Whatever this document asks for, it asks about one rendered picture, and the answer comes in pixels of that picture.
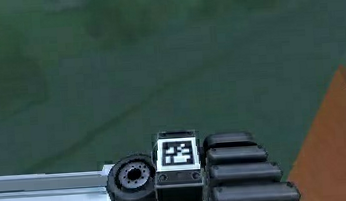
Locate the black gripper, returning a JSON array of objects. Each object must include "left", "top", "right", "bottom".
[{"left": 104, "top": 152, "right": 159, "bottom": 201}]

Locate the brown wooden table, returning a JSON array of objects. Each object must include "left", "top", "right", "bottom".
[{"left": 279, "top": 64, "right": 346, "bottom": 201}]

